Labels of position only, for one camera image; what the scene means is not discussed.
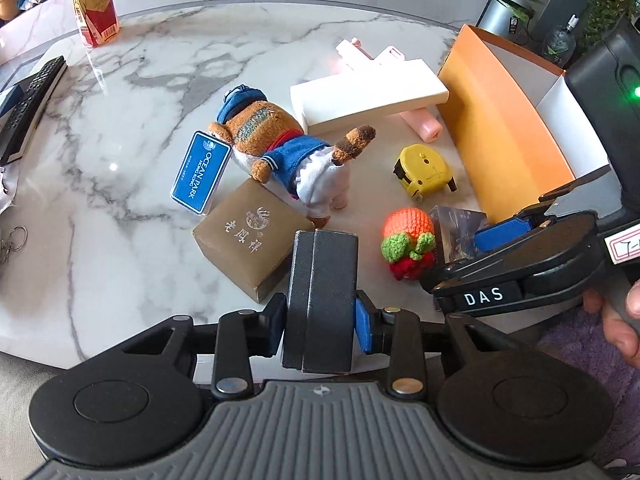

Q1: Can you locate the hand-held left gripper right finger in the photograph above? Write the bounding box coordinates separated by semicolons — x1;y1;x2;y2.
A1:
354;290;506;397

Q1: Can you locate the purple fuzzy cloth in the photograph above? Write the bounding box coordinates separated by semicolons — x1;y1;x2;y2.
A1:
537;305;640;480

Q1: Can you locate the person's right hand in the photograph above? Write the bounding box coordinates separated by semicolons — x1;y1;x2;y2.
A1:
582;280;640;361

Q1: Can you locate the orange cardboard box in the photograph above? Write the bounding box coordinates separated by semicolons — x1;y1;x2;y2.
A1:
437;24;608;223

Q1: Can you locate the yellow tape measure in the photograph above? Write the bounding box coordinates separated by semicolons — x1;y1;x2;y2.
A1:
392;143;457;200

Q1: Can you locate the black remote control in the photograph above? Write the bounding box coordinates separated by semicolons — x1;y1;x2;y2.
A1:
0;56;68;166

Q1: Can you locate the metal key ring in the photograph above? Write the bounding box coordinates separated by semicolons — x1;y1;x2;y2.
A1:
0;225;28;263

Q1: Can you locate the crochet orange fruit toy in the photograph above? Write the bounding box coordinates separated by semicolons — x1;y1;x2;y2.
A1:
381;207;437;281

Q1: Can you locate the drink bottle with red label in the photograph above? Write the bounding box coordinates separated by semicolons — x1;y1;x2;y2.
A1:
70;0;121;48

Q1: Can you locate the long white box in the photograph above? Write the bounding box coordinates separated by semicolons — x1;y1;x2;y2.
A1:
290;58;450;136

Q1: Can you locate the brown plush bear toy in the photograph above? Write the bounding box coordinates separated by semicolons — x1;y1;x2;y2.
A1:
207;84;377;228

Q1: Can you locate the clear glass bottle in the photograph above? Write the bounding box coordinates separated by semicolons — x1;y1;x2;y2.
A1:
542;14;581;66

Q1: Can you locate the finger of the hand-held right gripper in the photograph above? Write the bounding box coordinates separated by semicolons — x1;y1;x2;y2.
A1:
419;249;531;318
472;165;613;263

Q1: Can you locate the dark blue flat object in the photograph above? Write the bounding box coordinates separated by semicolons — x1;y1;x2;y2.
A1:
0;85;25;117

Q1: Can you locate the pink plastic gadget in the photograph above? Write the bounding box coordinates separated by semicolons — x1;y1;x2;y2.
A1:
336;37;443;143

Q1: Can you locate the brown cardboard gift box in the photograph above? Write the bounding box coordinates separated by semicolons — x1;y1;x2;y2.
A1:
192;180;317;304

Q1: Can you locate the dark grey rectangular box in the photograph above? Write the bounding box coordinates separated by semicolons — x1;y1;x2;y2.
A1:
280;230;360;376

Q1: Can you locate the silver trash bin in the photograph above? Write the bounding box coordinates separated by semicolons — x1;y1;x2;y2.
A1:
477;0;531;36

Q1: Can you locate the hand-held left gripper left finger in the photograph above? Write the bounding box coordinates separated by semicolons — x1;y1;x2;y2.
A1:
120;292;288;402

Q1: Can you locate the white plastic bag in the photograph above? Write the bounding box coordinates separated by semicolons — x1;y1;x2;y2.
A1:
0;165;16;211

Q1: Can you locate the blue hang tag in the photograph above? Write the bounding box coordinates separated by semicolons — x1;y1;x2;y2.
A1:
170;131;233;216

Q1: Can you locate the bushy green potted plant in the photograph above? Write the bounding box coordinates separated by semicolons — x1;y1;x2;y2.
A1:
582;0;640;51

